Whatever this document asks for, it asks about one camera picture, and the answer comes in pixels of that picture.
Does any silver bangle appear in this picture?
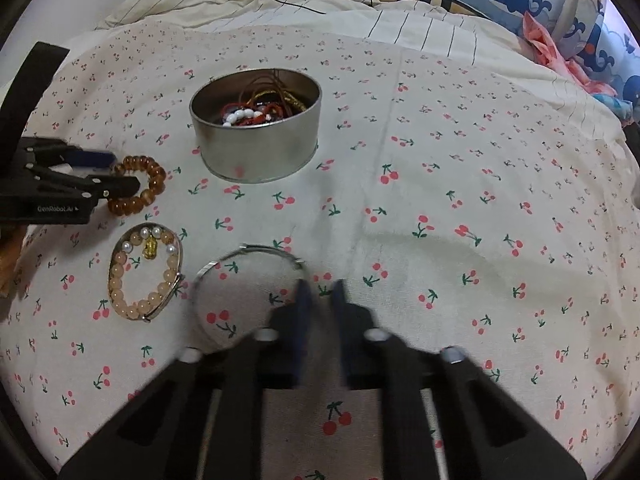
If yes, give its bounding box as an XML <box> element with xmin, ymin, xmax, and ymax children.
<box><xmin>188</xmin><ymin>242</ymin><xmax>314</xmax><ymax>334</ymax></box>

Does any turquoise cloth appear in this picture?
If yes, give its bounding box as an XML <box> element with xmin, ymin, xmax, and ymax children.
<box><xmin>596</xmin><ymin>94</ymin><xmax>639</xmax><ymax>124</ymax></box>

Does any person left hand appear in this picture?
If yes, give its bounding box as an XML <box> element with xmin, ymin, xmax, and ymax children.
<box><xmin>0</xmin><ymin>226</ymin><xmax>28</xmax><ymax>299</ymax></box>

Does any peach bead bracelet gold charm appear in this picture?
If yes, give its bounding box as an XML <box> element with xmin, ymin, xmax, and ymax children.
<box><xmin>107</xmin><ymin>222</ymin><xmax>183</xmax><ymax>323</ymax></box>

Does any amber bead bracelet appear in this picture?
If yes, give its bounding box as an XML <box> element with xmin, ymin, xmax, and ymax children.
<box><xmin>105</xmin><ymin>155</ymin><xmax>168</xmax><ymax>218</ymax></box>

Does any cherry print bed sheet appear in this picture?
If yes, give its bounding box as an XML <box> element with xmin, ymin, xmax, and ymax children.
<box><xmin>1</xmin><ymin>23</ymin><xmax>639</xmax><ymax>477</ymax></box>

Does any white striped duvet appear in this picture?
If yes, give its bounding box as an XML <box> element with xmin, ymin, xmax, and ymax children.
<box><xmin>98</xmin><ymin>0</ymin><xmax>625</xmax><ymax>145</ymax></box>

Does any white pearl bead bracelet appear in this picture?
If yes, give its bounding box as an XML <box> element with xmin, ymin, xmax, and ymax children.
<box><xmin>221</xmin><ymin>107</ymin><xmax>274</xmax><ymax>128</ymax></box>

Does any pink crumpled cloth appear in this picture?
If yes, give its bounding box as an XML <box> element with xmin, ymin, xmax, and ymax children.
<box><xmin>523</xmin><ymin>12</ymin><xmax>617</xmax><ymax>98</ymax></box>

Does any round silver metal tin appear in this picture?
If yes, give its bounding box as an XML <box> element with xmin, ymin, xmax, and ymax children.
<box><xmin>189</xmin><ymin>68</ymin><xmax>322</xmax><ymax>184</ymax></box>

